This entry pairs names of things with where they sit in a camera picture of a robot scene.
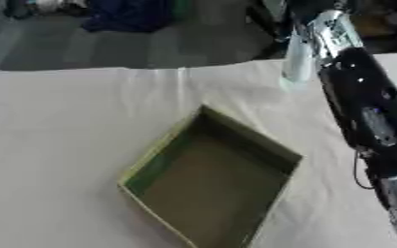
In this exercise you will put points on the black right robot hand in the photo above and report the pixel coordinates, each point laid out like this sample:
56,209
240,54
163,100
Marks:
371,97

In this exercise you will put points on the clear plastic bottle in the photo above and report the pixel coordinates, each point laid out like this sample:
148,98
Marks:
298,61

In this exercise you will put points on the cardboard box with green inside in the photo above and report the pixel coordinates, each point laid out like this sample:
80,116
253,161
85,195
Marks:
213,180

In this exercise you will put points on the black chair legs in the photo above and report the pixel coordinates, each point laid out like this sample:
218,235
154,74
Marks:
267,22

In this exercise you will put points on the dark blue bag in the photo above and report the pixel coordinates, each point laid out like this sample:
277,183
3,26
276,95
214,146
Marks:
129,14

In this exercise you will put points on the dark bag with white item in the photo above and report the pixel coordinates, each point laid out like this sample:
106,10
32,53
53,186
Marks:
43,6

